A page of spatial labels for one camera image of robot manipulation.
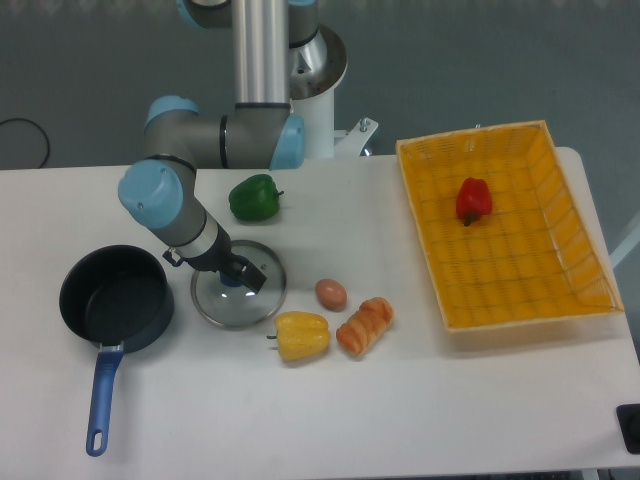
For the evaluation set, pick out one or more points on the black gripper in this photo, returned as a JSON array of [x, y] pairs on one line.
[[217, 256]]

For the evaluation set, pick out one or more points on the glass lid blue knob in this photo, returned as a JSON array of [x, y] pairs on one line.
[[233, 305]]

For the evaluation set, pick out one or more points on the dark saucepan blue handle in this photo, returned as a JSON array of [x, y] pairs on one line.
[[118, 299]]

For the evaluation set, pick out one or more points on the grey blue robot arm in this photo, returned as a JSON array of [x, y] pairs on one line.
[[262, 133]]

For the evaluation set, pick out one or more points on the green bell pepper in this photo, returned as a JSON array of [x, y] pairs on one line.
[[255, 199]]

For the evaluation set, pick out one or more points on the yellow bell pepper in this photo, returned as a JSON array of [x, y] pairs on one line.
[[300, 335]]

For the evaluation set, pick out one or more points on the brown egg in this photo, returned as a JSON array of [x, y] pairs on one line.
[[331, 294]]

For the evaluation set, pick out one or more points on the orange croissant bread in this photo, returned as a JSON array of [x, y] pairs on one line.
[[365, 327]]

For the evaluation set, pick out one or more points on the red bell pepper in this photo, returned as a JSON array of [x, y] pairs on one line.
[[473, 201]]

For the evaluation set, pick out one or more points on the yellow wicker basket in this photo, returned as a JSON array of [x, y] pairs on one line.
[[533, 258]]

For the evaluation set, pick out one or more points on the black device at edge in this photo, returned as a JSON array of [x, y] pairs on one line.
[[628, 416]]

